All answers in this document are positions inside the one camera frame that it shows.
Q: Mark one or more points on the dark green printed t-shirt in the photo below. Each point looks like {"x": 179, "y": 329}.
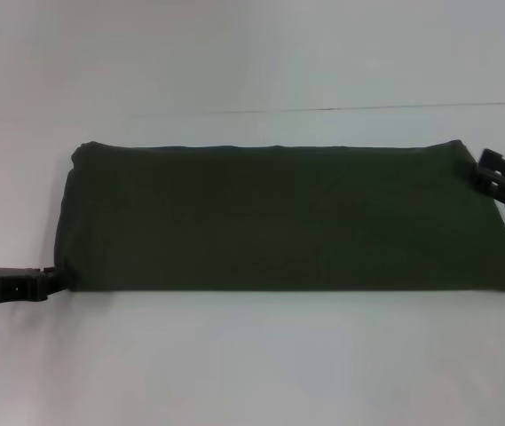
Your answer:
{"x": 278, "y": 213}

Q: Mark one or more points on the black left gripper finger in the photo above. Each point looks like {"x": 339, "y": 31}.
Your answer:
{"x": 43, "y": 294}
{"x": 43, "y": 277}

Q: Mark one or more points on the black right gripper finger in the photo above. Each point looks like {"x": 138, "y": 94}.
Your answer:
{"x": 496, "y": 162}
{"x": 487, "y": 182}

